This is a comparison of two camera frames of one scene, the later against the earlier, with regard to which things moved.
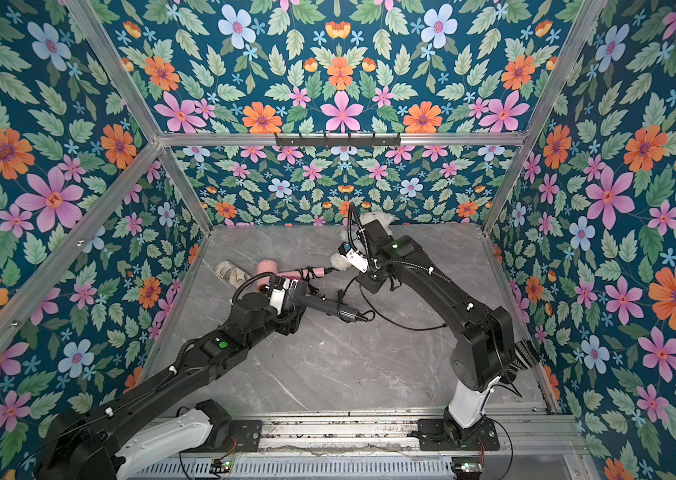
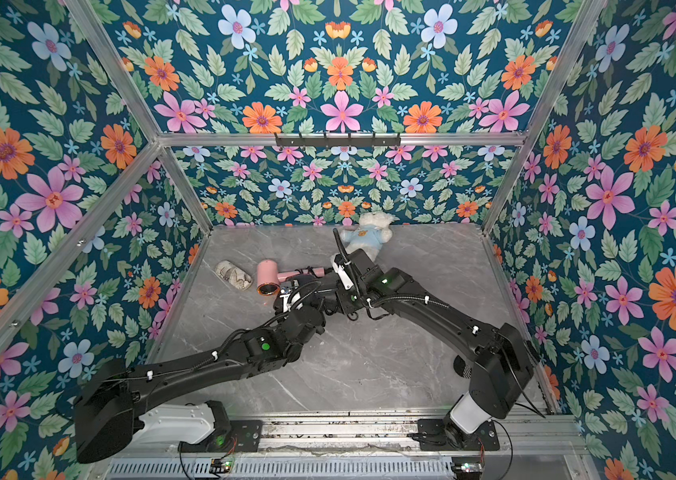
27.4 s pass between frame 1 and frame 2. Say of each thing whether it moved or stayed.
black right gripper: moved
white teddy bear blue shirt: stayed
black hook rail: stayed
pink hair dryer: stayed
